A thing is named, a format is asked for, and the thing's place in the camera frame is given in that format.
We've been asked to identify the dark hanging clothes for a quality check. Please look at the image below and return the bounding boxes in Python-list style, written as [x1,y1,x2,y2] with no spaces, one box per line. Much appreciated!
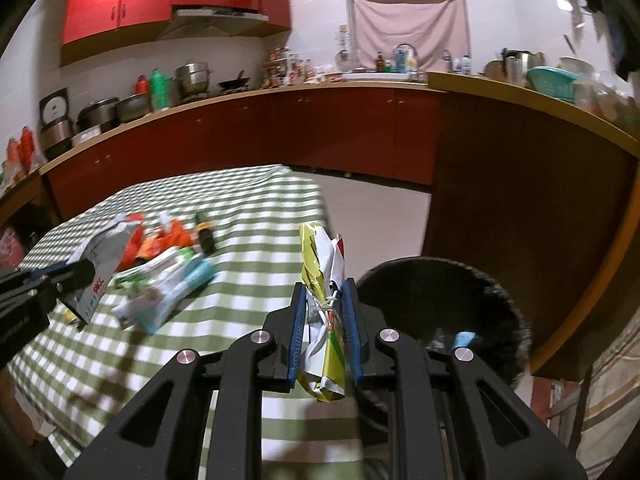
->
[584,0,640,82]

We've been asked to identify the white printed pouch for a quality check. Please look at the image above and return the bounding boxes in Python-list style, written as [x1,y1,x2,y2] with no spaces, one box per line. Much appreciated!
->
[61,220,147,327]

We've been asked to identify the red base cabinets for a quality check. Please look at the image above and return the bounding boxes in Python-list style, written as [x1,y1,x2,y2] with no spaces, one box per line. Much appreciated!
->
[39,82,442,222]

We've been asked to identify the white tube green print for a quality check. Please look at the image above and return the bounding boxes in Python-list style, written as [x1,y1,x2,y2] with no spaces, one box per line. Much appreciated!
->
[111,254,217,336]

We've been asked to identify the range hood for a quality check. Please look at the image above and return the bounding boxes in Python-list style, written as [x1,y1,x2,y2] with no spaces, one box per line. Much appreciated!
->
[155,6,271,42]

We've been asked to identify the green thermos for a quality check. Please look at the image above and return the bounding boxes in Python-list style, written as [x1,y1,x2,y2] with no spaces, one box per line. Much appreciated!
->
[149,68,174,112]

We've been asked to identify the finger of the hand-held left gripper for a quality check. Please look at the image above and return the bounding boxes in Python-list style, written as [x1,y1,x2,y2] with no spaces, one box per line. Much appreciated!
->
[47,259,97,307]
[0,261,71,286]

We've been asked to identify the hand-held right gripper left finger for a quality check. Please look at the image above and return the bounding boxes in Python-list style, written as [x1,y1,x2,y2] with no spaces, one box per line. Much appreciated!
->
[62,281,307,480]

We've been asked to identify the pink window curtain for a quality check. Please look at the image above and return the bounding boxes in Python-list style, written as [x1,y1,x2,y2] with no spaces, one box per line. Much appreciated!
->
[351,0,472,75]

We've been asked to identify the green white checked tablecloth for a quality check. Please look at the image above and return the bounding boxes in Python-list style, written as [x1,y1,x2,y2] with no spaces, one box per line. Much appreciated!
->
[5,164,396,480]

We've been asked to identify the orange plastic bottles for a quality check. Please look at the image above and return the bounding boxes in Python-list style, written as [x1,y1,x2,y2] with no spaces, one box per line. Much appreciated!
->
[0,126,40,187]

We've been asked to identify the green label brown bottle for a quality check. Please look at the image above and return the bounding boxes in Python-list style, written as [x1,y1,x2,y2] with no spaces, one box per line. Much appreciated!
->
[196,211,217,257]

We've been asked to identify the steel kettle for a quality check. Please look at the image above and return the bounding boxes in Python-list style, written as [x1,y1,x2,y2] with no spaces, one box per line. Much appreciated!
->
[502,49,534,87]

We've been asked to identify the pink plastic bag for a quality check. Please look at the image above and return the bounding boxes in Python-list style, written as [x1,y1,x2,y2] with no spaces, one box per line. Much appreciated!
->
[0,227,27,267]

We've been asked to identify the sink faucet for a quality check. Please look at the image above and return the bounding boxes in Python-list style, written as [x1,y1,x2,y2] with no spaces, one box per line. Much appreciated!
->
[392,43,420,77]

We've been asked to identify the wooden counter unit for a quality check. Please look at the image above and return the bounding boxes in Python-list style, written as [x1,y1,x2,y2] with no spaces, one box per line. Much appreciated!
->
[421,71,640,382]

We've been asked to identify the orange red wrapper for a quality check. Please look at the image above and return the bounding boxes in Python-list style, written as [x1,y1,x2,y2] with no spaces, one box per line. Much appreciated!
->
[120,214,195,267]

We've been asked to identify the grey cooking pot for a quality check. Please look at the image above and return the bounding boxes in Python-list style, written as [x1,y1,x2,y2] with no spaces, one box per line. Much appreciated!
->
[116,93,151,124]

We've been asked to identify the black wok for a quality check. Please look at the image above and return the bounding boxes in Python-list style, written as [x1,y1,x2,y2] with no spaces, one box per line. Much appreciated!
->
[217,70,252,93]

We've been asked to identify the steel steamer pot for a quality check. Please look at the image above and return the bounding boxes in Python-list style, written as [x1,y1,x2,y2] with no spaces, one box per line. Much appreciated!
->
[175,62,214,97]

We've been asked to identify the white tray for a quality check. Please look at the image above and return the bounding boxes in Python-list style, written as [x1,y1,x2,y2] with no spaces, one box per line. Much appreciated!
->
[70,127,104,148]

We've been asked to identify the black trash bin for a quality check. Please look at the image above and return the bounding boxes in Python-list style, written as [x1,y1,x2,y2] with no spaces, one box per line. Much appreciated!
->
[352,256,534,441]

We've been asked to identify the white green packet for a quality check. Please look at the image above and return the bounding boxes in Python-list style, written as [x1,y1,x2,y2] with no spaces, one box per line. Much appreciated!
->
[113,247,196,291]

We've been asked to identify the steel rice cooker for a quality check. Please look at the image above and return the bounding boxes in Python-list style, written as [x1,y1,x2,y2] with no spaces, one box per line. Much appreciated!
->
[39,88,74,159]

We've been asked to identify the teal plastic basket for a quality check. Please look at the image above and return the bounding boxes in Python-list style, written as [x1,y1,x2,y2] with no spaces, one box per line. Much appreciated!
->
[525,66,582,102]

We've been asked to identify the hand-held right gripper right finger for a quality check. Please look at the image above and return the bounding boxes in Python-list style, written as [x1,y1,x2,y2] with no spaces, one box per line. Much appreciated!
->
[342,277,590,480]

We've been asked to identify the beige striped cloth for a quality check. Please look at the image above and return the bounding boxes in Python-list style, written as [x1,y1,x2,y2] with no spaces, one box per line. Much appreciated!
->
[549,304,640,480]

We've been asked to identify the dark cooking pot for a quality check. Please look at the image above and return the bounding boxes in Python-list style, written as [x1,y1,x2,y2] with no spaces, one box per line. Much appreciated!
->
[75,99,119,134]

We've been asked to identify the yellow white wrapper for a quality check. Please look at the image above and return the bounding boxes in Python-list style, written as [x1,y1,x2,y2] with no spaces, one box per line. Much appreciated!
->
[299,221,349,404]

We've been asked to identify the row of spice bottles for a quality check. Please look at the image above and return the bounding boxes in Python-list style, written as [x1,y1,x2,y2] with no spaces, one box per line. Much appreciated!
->
[260,47,322,89]

